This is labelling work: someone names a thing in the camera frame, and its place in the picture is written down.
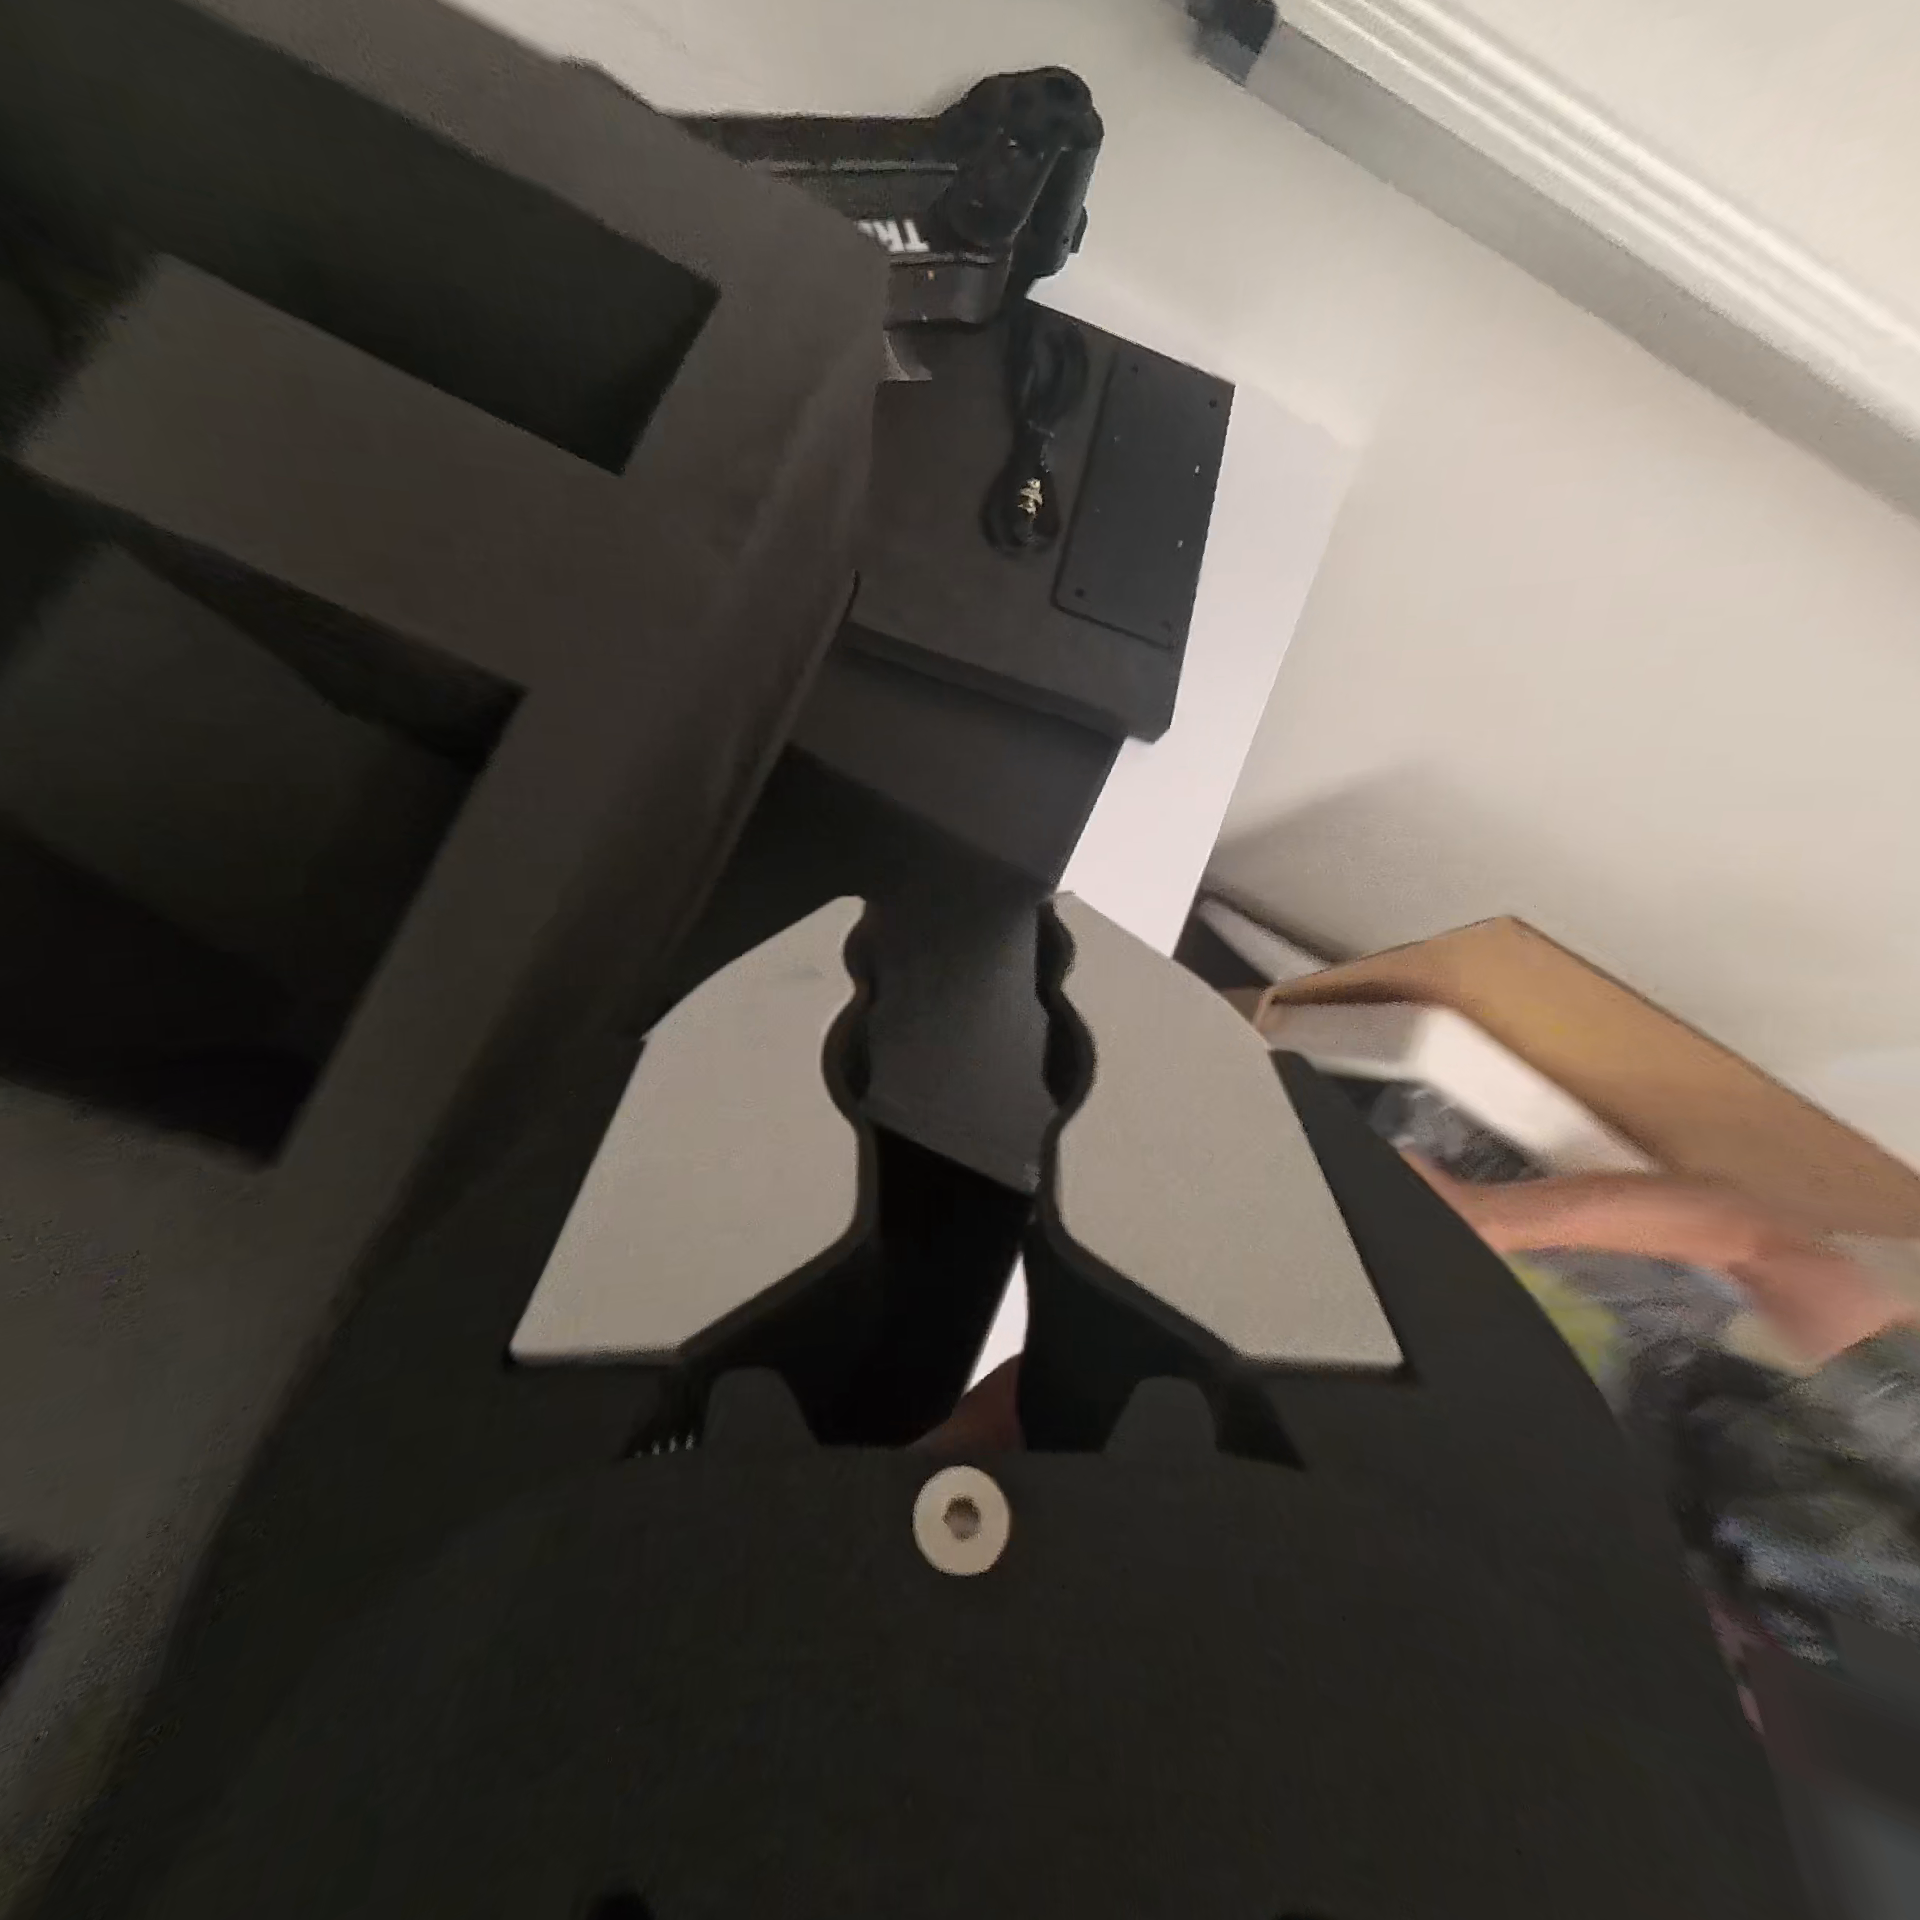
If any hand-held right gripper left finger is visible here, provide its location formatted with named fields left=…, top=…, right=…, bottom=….
left=504, top=896, right=891, bottom=1382

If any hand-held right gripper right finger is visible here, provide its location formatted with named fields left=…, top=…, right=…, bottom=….
left=1039, top=896, right=1405, bottom=1382

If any black foam insert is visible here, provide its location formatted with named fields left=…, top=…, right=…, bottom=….
left=0, top=0, right=1058, bottom=1803

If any black robot cable with connector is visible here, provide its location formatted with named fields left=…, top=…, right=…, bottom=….
left=983, top=323, right=1093, bottom=559

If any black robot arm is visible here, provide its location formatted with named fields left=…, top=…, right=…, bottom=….
left=677, top=67, right=1111, bottom=397

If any another person's forearm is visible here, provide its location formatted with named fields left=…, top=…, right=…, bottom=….
left=1429, top=1163, right=1920, bottom=1330

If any white flat object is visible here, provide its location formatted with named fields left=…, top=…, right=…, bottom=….
left=1267, top=984, right=1658, bottom=1177

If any brown cardboard box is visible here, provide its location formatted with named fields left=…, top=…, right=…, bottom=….
left=1255, top=913, right=1920, bottom=1211

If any black foam slab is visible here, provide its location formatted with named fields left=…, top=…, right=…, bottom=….
left=817, top=306, right=1241, bottom=891

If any patterned cloth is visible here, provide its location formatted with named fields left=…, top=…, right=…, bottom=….
left=1500, top=1243, right=1920, bottom=1676

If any black mounting plate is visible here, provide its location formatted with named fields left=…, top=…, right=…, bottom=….
left=1052, top=356, right=1219, bottom=648

